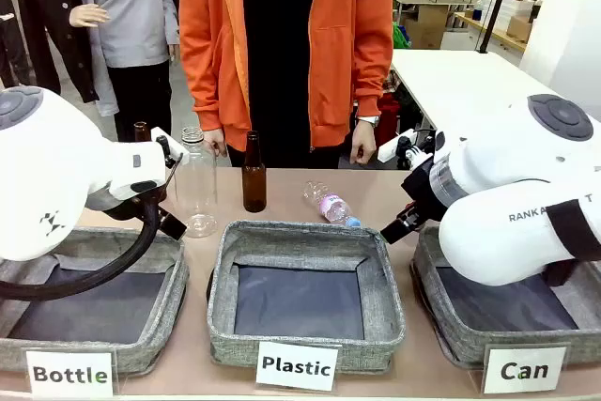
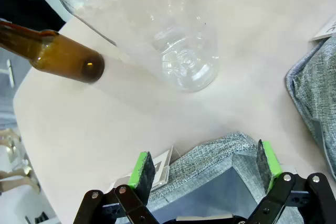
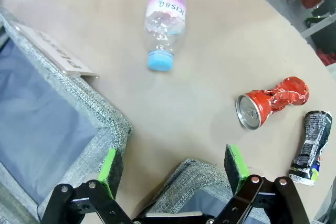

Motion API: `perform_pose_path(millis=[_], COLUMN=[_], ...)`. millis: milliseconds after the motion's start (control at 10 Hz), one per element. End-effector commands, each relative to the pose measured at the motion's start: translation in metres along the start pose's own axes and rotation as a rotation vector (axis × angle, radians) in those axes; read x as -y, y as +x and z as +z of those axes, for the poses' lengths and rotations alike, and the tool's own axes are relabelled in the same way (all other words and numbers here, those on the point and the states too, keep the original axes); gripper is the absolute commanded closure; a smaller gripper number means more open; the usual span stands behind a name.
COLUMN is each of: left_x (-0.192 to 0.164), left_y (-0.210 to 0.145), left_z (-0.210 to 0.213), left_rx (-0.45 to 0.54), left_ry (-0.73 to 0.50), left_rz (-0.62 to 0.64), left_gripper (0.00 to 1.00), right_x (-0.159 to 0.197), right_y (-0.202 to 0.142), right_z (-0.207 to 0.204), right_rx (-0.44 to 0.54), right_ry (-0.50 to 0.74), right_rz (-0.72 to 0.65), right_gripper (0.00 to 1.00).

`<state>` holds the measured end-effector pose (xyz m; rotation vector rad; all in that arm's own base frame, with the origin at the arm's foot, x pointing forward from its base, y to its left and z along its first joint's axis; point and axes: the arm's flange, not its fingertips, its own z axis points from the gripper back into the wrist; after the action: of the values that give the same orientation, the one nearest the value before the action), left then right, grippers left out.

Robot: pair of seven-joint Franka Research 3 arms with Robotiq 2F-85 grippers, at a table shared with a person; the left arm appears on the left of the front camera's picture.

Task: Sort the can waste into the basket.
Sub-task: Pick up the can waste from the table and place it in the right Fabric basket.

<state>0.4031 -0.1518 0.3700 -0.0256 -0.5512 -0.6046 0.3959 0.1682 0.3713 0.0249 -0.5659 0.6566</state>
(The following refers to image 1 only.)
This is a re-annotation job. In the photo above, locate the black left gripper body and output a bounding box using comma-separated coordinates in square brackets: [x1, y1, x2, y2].
[86, 182, 171, 229]

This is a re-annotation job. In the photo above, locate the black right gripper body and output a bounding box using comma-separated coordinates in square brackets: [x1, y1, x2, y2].
[401, 156, 448, 229]

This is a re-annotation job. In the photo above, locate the large clear plastic bottle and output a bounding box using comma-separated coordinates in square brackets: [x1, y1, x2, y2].
[174, 126, 220, 239]

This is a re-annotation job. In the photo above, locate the person left forearm orange sleeve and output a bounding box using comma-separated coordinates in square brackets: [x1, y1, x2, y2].
[309, 20, 394, 148]

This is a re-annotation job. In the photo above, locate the person right forearm orange sleeve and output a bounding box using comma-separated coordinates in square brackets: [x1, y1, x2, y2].
[179, 20, 253, 139]

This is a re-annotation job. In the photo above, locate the grey fabric basket for plastic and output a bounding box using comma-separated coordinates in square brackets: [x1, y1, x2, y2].
[206, 220, 408, 374]

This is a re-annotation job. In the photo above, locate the grey fabric basket for bottles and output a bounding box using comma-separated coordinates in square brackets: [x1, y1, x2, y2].
[0, 226, 190, 374]

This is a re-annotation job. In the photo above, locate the grey fabric basket for cans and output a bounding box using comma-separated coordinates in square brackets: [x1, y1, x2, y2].
[408, 224, 601, 369]

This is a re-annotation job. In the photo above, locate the white Can label sign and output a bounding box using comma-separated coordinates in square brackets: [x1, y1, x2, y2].
[483, 347, 568, 395]

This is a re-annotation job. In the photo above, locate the person left hand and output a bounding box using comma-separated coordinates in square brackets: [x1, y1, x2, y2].
[350, 121, 378, 165]

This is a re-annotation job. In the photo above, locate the person right hand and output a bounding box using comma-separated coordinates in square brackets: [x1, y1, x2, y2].
[202, 127, 229, 159]

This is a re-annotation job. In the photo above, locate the white power strip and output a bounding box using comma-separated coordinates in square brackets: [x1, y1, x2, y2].
[378, 130, 418, 162]

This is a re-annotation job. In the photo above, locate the crushed plastic bottle pink label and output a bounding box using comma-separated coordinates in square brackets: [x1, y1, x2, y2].
[302, 180, 362, 228]

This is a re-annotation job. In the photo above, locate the large white table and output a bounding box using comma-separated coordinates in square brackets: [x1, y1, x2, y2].
[390, 48, 567, 139]

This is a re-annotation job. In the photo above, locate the green bag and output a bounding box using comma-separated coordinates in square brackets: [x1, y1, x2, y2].
[393, 23, 412, 50]

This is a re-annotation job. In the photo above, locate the white Plastic label sign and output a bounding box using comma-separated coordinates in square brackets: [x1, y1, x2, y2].
[255, 341, 339, 393]

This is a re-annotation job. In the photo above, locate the white Bottle label sign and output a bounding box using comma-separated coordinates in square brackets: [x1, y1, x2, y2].
[25, 349, 116, 398]

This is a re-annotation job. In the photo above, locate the mannequin in grey shirt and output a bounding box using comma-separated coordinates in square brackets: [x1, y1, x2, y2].
[74, 0, 182, 144]

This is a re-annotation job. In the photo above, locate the brown cardboard box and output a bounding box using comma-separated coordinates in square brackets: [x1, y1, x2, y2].
[506, 15, 534, 43]

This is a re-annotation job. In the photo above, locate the pale mannequin hand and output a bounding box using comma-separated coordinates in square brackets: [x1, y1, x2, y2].
[69, 4, 112, 29]

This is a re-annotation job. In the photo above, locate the black hanging jacket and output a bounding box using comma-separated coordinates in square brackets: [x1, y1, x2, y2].
[16, 0, 100, 104]

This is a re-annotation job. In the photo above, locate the black tripod pole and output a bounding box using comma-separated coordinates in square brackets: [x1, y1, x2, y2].
[477, 0, 518, 54]

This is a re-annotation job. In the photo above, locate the stack of white boxes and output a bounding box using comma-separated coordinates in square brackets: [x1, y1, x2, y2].
[496, 0, 536, 29]

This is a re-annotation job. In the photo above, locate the person torso orange jacket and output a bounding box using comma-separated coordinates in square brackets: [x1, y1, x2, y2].
[178, 0, 394, 170]

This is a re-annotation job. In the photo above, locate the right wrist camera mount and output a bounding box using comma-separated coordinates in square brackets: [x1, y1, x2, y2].
[396, 134, 436, 171]

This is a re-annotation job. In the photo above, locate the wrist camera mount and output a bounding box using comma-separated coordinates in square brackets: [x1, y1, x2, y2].
[396, 134, 436, 171]
[156, 135, 184, 186]

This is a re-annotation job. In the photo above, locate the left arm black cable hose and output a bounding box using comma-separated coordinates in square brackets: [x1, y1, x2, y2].
[0, 193, 163, 301]

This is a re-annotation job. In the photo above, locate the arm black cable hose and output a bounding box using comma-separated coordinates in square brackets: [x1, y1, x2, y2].
[0, 193, 163, 301]
[544, 200, 601, 287]

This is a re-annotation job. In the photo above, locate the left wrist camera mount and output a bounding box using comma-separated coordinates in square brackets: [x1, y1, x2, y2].
[156, 135, 184, 186]

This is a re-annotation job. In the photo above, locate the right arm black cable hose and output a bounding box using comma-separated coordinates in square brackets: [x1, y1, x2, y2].
[544, 200, 601, 287]

